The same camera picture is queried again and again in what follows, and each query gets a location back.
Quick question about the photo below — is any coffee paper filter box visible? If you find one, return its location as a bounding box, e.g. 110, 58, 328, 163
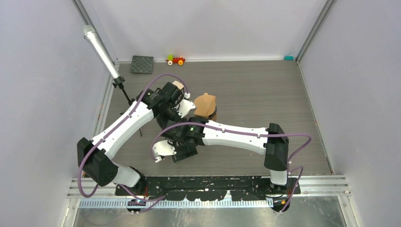
172, 81, 184, 92

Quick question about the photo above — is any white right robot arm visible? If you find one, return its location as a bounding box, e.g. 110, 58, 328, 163
152, 117, 289, 194

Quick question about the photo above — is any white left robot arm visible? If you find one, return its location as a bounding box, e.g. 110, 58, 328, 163
77, 81, 196, 196

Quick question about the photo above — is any red toy brick car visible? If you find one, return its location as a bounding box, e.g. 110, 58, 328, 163
166, 54, 185, 66

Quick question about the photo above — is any dark grey studded plate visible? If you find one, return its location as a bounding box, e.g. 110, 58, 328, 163
130, 55, 154, 74

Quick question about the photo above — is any silver microphone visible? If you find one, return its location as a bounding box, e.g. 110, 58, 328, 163
83, 25, 121, 79

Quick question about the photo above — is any teal block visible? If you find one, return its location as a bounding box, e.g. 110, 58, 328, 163
283, 55, 294, 61

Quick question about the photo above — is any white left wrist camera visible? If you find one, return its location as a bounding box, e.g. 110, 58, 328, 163
176, 92, 196, 118

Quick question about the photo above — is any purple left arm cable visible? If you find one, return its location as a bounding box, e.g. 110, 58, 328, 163
77, 73, 191, 214

